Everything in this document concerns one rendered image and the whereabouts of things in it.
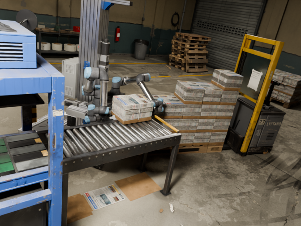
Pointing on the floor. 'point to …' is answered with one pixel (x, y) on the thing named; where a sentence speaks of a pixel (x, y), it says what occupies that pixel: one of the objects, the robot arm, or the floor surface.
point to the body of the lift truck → (257, 138)
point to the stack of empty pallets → (179, 60)
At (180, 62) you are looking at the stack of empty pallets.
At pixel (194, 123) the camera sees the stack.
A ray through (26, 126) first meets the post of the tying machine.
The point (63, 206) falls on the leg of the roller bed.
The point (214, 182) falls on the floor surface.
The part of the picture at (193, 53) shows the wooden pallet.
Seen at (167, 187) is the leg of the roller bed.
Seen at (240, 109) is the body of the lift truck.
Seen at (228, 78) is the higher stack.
